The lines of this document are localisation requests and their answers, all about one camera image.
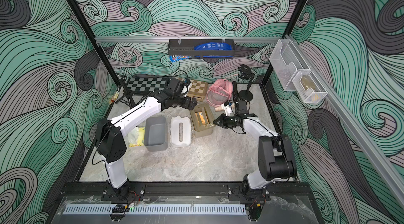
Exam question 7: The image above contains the orange tissue paper pack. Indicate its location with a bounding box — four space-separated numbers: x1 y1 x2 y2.
195 112 209 126

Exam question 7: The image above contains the khaki tissue box base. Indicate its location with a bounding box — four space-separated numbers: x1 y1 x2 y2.
194 124 216 138

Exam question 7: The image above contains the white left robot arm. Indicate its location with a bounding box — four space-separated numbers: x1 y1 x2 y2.
95 91 197 194

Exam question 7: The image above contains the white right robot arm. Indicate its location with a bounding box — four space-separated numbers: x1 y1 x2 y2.
214 100 297 194

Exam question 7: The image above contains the wooden chessboard box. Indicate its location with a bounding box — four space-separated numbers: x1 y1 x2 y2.
187 80 209 102

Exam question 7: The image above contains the white tissue box lid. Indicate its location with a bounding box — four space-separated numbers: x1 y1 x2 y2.
170 116 191 147

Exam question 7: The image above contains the grey tissue box base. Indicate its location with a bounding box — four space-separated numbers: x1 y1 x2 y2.
144 117 168 152

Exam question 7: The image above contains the yellow tissue paper pack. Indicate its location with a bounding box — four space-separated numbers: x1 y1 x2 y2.
128 127 145 148

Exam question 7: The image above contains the wooden pestle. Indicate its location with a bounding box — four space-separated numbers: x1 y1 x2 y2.
215 104 235 113

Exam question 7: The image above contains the black remote control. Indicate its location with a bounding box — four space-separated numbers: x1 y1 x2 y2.
232 81 239 103

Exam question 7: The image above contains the pink mesh food cover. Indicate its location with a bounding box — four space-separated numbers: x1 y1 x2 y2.
206 79 233 107

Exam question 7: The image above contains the black hand model stand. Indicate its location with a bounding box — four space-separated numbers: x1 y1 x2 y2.
237 64 255 102

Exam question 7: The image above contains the black green chessboard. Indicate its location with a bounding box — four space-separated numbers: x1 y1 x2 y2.
127 77 168 95

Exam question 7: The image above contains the black tripod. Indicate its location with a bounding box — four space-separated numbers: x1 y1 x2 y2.
115 75 147 109

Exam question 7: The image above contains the blue plastic package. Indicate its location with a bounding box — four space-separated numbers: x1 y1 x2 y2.
194 42 233 51

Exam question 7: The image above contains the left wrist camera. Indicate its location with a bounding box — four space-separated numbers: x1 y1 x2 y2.
167 78 191 97

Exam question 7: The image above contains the black wall shelf basket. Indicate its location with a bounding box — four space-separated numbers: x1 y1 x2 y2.
167 39 236 58

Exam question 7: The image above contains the clear wall bin large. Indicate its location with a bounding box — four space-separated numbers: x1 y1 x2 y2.
269 39 308 91

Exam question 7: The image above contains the clear wall bin small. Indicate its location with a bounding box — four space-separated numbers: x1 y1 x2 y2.
292 70 327 105

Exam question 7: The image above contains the white slotted cable duct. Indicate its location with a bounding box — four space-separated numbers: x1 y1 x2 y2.
62 204 247 216

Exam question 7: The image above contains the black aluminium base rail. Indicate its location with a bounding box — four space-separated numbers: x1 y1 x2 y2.
60 181 314 203

